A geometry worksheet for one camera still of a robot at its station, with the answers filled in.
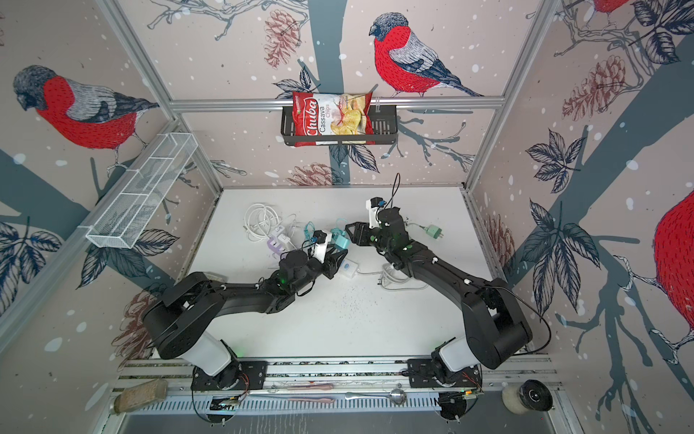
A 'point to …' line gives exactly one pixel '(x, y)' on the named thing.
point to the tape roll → (529, 396)
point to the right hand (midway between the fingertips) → (351, 226)
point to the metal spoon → (397, 396)
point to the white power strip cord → (258, 221)
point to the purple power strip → (276, 247)
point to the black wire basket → (385, 125)
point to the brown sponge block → (141, 396)
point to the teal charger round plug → (341, 238)
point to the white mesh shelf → (124, 219)
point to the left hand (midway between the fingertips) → (347, 245)
